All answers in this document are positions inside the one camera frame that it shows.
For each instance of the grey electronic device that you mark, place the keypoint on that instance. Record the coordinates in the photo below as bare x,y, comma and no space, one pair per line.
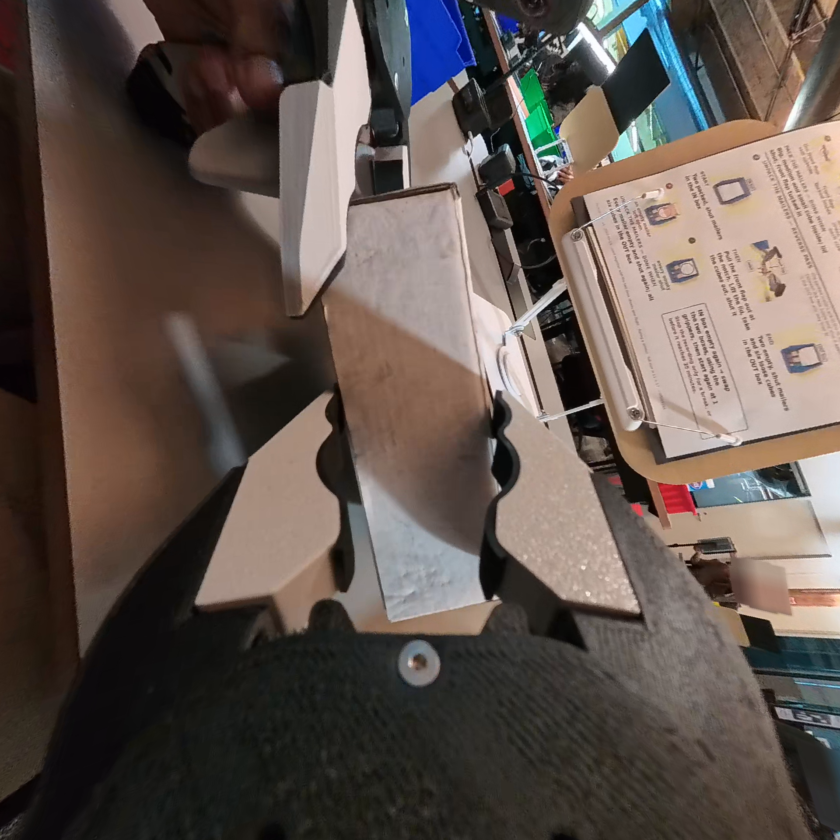
469,105

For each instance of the white cardboard box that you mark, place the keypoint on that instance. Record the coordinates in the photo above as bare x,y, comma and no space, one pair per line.
407,394

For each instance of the red plastic bin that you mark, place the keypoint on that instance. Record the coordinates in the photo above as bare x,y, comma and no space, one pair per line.
676,500

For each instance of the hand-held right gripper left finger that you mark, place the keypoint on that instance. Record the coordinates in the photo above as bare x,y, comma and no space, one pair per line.
275,525

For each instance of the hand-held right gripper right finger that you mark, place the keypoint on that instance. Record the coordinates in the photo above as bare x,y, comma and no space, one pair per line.
564,538

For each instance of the green plastic bin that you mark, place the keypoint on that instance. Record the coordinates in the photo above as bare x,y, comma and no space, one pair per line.
538,105

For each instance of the black electronic device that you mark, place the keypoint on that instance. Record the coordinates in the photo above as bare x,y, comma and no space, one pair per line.
497,164

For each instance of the hanging brown black panel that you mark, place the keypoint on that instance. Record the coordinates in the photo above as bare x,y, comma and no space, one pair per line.
623,92

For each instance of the silver ventilation duct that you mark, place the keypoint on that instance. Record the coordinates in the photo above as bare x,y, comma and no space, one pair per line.
814,85

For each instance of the wooden board with instruction sheet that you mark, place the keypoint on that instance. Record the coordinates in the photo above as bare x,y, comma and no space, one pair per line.
722,295

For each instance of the person's left hand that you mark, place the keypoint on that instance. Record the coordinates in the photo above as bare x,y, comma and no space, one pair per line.
223,59

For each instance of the grey desk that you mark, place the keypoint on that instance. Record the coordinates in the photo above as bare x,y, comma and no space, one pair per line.
131,262

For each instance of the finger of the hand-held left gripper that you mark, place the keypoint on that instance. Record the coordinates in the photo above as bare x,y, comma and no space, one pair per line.
312,197

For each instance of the blue plastic bin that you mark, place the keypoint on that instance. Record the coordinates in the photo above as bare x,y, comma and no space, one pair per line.
436,46

